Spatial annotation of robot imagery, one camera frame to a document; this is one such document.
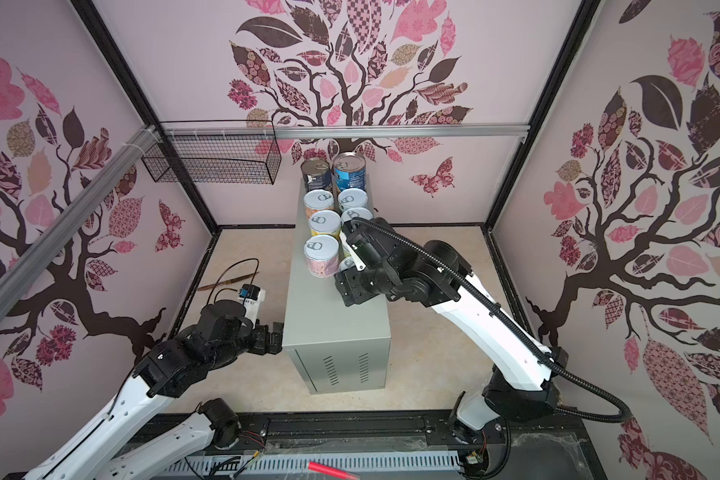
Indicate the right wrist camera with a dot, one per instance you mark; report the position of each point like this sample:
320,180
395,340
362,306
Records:
374,243

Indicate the diagonal aluminium bar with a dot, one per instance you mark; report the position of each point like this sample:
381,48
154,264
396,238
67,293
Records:
18,279

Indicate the dark label tin can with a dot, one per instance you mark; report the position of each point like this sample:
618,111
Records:
316,174

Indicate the horizontal aluminium bar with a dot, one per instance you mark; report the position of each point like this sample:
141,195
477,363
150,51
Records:
386,131

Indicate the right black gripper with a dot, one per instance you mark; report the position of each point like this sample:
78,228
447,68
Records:
347,284

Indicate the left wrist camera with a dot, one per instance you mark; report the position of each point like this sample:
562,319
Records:
234,309

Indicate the pink label tin can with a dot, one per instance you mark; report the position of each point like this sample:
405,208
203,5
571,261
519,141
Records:
322,255

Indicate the copper table knife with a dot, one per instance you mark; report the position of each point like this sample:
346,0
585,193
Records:
226,282

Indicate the blue label tin can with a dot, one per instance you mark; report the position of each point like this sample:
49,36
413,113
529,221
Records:
349,171

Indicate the yellow label tin can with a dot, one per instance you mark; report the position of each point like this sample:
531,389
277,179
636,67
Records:
325,222

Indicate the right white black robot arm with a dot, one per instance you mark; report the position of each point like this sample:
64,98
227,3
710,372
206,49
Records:
435,275

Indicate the black wire basket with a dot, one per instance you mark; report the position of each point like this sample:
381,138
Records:
239,154

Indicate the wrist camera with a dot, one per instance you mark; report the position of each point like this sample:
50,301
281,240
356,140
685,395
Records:
234,309
374,243

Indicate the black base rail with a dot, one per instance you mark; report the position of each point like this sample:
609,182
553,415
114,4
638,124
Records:
557,447

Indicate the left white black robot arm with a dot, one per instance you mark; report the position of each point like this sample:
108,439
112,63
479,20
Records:
159,379

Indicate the white slotted cable duct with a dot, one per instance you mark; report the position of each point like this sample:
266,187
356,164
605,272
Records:
296,466

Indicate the white can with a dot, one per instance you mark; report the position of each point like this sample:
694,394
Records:
356,212
346,264

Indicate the green label tin can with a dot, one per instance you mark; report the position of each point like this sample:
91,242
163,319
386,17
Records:
343,243

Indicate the pink marker pen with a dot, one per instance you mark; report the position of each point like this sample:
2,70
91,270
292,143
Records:
331,471

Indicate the grey metal cabinet counter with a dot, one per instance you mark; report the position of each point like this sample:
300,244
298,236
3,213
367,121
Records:
333,347

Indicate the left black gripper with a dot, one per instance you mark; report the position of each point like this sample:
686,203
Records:
262,347

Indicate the orange label can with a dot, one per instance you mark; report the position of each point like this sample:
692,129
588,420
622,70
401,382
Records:
318,200

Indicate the patterned can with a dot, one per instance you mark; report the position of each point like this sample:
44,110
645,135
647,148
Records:
352,198

